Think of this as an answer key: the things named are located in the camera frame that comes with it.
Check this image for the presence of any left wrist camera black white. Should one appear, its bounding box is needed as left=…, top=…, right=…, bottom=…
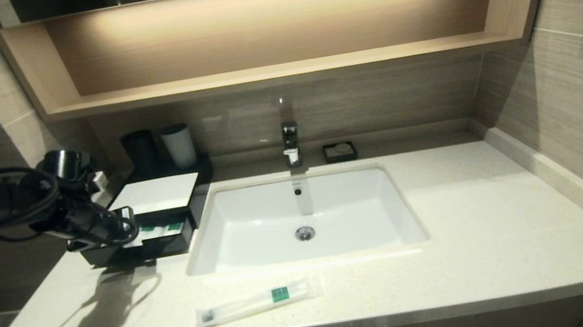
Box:
left=34, top=141, right=113, bottom=203

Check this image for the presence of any wooden wall shelf niche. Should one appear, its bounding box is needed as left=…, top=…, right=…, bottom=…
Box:
left=0, top=0, right=560, bottom=130

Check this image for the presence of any round soap bar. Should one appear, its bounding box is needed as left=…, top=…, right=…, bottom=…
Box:
left=328, top=142, right=353, bottom=158

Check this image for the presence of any white sink basin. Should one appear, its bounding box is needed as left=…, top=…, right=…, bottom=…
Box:
left=173, top=153, right=431, bottom=284

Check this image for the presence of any black cup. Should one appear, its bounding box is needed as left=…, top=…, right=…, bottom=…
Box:
left=118, top=127, right=162, bottom=175

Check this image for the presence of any black soap dish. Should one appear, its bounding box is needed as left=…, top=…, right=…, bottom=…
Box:
left=322, top=139, right=359, bottom=166

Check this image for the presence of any chrome sink drain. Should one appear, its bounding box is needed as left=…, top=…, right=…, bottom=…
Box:
left=295, top=224, right=317, bottom=243

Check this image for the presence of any black box drawer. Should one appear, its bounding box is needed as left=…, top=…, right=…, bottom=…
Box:
left=76, top=204, right=198, bottom=272

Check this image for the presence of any grey white cup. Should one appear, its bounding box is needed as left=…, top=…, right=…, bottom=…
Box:
left=159, top=122, right=199, bottom=172

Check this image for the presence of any black box white lid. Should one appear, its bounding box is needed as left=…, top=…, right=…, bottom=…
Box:
left=104, top=169, right=219, bottom=244

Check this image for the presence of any packaged toothbrush green label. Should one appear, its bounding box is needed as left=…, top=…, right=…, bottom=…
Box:
left=191, top=274, right=325, bottom=327

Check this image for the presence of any chrome faucet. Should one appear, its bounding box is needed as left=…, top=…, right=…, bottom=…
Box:
left=278, top=119, right=305, bottom=169

